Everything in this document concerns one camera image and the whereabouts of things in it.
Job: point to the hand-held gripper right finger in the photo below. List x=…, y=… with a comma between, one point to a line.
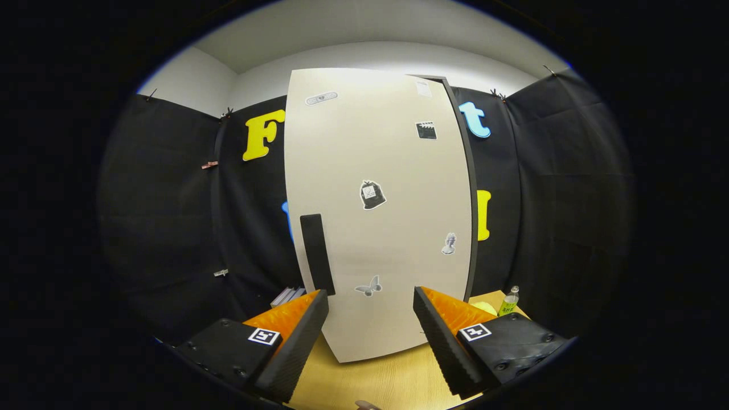
x=441, y=347

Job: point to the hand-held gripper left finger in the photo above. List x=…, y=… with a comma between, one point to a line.
x=297, y=347

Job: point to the grey shoe cabinet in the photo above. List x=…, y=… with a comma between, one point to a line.
x=473, y=228

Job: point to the beige shoe cabinet door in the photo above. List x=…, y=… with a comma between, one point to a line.
x=353, y=159

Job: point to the white book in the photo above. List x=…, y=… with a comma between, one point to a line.
x=281, y=298

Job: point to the blue book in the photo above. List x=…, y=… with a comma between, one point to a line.
x=296, y=294

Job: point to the yellow round toy green leaves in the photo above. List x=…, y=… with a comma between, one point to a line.
x=485, y=308

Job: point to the green drink bottle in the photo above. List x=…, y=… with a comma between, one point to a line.
x=508, y=304

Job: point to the black backdrop cloth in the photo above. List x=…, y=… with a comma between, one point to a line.
x=569, y=199

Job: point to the pink clip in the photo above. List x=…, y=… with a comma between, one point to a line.
x=209, y=165

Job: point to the black clip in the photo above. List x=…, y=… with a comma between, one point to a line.
x=228, y=113
x=497, y=94

